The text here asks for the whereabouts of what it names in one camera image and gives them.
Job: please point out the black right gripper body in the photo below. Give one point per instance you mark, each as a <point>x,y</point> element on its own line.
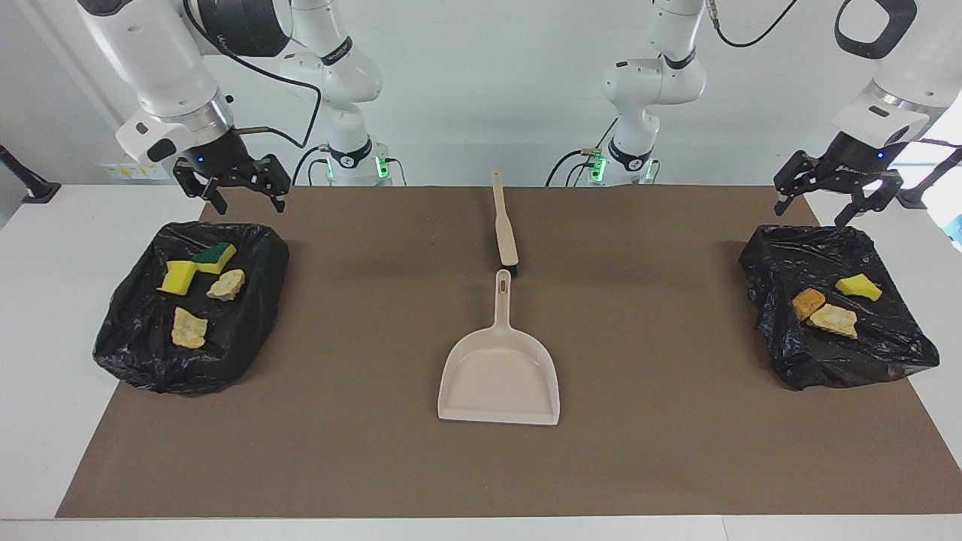
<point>225,165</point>

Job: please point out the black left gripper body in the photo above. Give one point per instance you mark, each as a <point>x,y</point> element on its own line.
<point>845,165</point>

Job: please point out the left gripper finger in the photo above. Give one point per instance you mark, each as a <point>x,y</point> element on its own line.
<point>789,188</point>
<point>875,197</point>

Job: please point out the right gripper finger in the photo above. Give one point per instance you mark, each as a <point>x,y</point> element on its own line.
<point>278,191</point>
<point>213,197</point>

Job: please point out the beige brush with black bristles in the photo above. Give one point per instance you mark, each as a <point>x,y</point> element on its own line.
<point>505,233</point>

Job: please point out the beige plastic dustpan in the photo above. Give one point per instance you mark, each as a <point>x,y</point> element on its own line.
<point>500,376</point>

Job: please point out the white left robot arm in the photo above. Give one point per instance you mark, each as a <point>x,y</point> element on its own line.
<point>654,83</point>

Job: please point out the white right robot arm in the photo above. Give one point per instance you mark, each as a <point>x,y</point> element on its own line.
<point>150,60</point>

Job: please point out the black bag lined bin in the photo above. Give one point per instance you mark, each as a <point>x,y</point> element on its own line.
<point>135,361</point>
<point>864,353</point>

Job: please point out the black clamp stand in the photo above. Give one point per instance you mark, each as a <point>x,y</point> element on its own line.
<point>917,197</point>
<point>37,191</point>

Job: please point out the yellow and green sponge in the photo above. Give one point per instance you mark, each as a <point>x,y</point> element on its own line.
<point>214,258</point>

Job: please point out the blue object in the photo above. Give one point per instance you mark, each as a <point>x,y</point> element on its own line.
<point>957,229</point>

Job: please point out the striped bread roll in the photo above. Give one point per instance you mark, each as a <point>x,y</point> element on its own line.
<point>834,321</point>
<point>225,285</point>

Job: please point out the small yellow sponge piece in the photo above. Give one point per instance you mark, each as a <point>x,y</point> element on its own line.
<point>858,287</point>

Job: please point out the brown croquette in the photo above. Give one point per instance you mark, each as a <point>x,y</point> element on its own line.
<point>808,302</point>

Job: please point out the pale crumpled pastry piece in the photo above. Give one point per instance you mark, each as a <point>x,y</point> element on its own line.
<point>190,328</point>

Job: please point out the brown table mat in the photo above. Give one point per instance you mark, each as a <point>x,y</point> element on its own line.
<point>676,451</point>

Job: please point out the white wall socket box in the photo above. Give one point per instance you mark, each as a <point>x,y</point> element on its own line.
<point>124,171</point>

